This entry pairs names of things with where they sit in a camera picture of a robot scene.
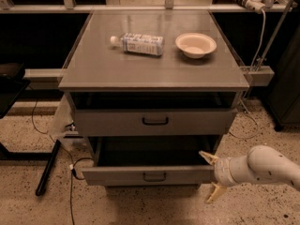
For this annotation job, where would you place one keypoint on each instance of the grey drawer cabinet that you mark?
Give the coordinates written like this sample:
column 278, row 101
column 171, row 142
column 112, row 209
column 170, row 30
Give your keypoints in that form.
column 98, row 66

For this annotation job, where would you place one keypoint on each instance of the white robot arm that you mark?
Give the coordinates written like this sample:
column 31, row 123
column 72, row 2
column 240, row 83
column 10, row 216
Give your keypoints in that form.
column 261, row 165

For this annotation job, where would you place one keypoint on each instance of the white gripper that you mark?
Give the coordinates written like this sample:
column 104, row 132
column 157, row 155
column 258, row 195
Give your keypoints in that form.
column 222, row 172

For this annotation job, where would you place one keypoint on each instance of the grey top drawer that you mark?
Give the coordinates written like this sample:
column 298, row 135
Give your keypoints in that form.
column 153, row 113

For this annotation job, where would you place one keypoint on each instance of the grey drawer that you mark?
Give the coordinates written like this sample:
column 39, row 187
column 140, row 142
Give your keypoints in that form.
column 150, row 160
column 153, row 113

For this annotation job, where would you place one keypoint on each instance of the dark cabinet at right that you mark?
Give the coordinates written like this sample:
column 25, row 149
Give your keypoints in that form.
column 283, row 94

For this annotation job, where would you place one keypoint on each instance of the metal rail beam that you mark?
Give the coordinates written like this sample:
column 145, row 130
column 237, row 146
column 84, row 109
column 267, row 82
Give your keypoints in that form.
column 49, row 78

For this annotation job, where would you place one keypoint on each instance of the white paper bowl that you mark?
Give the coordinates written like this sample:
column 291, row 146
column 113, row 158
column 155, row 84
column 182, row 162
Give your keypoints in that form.
column 195, row 45

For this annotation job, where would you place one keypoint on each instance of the plastic water bottle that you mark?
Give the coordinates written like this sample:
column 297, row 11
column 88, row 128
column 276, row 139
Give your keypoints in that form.
column 139, row 43

